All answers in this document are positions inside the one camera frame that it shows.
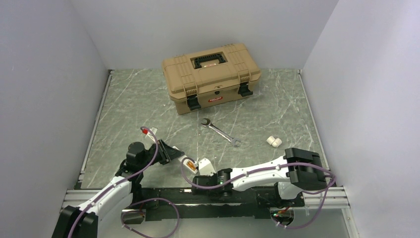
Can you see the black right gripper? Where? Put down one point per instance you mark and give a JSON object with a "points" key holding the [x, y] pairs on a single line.
{"points": [[205, 176]]}

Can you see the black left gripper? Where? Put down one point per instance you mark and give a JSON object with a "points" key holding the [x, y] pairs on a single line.
{"points": [[168, 153]]}

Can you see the white air conditioner remote control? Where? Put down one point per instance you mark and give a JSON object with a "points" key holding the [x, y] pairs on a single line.
{"points": [[184, 159]]}

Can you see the orange battery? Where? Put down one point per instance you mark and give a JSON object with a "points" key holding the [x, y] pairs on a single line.
{"points": [[191, 166]]}

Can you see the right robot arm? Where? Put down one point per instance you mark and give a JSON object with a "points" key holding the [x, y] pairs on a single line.
{"points": [[297, 171]]}

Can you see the white pipe elbow fitting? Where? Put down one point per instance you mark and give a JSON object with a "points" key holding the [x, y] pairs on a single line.
{"points": [[274, 141]]}

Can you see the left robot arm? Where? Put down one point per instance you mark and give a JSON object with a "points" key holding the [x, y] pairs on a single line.
{"points": [[123, 191]]}

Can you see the silver combination wrench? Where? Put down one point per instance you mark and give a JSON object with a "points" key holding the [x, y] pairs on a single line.
{"points": [[207, 123]]}

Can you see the tan plastic toolbox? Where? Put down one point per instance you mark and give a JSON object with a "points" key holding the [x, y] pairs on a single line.
{"points": [[204, 79]]}

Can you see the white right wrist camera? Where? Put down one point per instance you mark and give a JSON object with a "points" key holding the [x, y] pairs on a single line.
{"points": [[205, 167]]}

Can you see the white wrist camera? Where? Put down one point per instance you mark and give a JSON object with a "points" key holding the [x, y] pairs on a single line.
{"points": [[148, 134], [205, 167]]}

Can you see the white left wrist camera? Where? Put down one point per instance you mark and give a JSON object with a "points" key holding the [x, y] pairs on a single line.
{"points": [[148, 134]]}

